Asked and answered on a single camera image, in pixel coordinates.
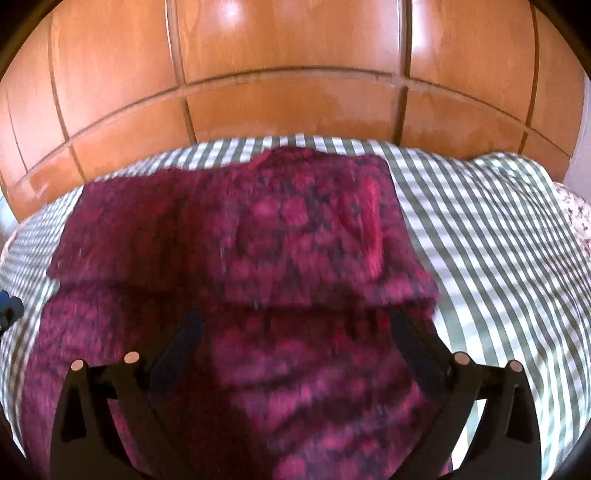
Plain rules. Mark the green checked bed sheet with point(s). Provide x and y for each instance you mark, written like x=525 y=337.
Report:
x=489 y=258

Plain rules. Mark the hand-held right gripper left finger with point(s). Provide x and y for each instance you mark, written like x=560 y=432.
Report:
x=138 y=406

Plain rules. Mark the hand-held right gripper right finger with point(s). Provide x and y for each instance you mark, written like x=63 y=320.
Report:
x=429 y=374

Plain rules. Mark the red patterned knit garment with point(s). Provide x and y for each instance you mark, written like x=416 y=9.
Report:
x=277 y=258

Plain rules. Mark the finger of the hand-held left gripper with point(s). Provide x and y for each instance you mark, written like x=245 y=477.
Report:
x=13 y=308

